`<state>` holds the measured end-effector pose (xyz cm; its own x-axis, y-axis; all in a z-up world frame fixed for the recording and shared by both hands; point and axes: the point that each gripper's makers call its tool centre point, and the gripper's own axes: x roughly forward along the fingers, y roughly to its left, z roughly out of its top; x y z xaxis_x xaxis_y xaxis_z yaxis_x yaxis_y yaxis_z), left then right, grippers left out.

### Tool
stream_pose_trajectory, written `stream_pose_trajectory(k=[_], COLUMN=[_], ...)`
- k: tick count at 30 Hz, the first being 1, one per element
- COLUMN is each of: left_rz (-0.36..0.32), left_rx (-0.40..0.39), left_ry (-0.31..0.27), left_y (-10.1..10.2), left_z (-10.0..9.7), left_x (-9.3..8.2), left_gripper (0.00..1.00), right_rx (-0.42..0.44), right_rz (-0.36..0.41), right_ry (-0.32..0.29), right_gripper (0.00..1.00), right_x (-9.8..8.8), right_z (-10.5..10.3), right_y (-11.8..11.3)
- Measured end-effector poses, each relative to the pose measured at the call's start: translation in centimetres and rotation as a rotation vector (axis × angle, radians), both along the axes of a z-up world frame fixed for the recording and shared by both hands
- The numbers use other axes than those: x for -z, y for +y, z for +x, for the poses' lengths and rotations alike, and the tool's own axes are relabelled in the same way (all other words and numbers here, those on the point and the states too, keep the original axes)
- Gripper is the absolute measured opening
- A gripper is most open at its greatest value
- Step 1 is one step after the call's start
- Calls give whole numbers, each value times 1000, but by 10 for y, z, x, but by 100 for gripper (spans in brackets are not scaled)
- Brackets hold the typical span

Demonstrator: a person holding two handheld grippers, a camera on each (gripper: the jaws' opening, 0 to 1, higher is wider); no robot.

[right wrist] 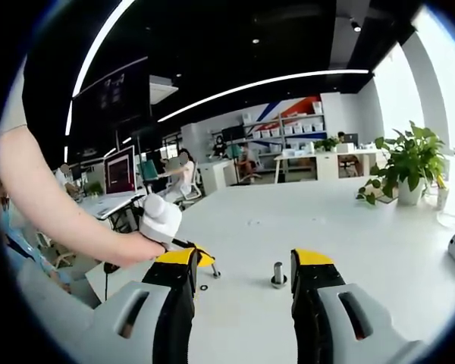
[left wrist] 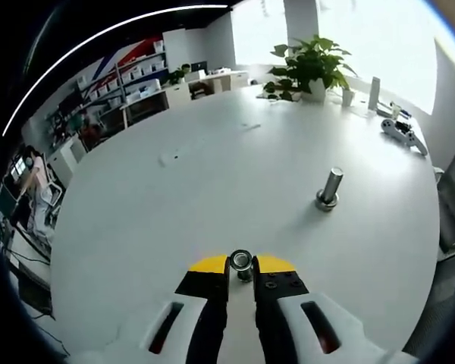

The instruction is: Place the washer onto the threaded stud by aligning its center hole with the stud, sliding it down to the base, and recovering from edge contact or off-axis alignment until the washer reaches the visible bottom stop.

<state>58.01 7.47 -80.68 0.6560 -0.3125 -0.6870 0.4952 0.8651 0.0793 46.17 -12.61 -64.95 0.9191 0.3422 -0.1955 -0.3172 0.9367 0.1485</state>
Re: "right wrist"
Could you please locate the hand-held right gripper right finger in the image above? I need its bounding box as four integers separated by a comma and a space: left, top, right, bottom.
290, 248, 431, 364

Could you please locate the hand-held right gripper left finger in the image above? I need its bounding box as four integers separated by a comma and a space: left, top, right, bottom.
71, 248, 202, 364

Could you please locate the thick metal threaded stud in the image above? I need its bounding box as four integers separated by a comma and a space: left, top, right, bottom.
270, 261, 288, 289

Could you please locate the person's left hand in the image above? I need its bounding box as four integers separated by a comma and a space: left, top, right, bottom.
128, 230, 168, 263

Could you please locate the white office chair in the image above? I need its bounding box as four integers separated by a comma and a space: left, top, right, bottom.
174, 166, 204, 212

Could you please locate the teal panel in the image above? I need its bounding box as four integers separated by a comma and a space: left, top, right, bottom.
138, 157, 161, 181

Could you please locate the white laptop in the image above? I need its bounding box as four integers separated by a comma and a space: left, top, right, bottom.
78, 145, 147, 221

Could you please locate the white counter cabinet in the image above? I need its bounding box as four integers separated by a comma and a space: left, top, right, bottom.
199, 158, 238, 194

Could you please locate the white office desk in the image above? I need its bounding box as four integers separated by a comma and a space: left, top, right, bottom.
273, 149, 384, 183

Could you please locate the ceiling air conditioner panel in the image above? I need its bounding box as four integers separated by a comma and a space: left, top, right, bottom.
149, 74, 179, 104

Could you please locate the small background potted plant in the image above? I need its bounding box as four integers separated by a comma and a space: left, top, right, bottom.
313, 136, 340, 152

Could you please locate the dark hanging display screen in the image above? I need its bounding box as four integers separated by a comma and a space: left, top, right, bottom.
72, 56, 151, 132

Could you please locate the metal storage shelf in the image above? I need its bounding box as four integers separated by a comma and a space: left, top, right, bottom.
242, 112, 327, 152

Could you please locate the white cup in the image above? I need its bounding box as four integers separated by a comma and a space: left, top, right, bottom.
435, 187, 449, 212

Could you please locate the row of white storage bins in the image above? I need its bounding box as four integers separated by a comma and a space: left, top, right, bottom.
252, 121, 325, 138

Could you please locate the large green potted plant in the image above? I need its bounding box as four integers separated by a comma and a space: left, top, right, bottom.
356, 121, 447, 208

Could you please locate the long ceiling light strip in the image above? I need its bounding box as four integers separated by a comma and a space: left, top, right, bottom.
64, 0, 136, 136

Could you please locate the straight ceiling light strip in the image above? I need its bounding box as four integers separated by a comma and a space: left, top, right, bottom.
158, 69, 369, 123

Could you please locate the black wall screen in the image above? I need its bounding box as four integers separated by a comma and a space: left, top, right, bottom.
221, 126, 246, 142

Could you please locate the light blue strap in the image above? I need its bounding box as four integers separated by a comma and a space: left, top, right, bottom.
2, 212, 67, 289

